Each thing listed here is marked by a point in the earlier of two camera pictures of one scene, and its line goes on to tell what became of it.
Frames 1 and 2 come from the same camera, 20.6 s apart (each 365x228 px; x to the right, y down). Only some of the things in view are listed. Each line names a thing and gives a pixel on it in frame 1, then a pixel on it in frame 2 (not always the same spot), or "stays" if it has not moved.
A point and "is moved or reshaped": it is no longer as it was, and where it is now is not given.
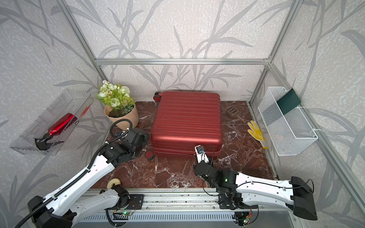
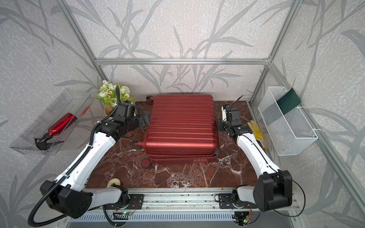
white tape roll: x=112 y=182 stays
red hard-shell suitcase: x=183 y=120 is moved or reshaped
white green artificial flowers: x=117 y=96 stays
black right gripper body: x=195 y=167 to x=223 y=126
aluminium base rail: x=182 y=200 stays
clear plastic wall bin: x=48 y=133 stays
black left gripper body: x=138 y=150 to x=138 y=121
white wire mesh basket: x=291 y=133 stays
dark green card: x=288 y=101 stays
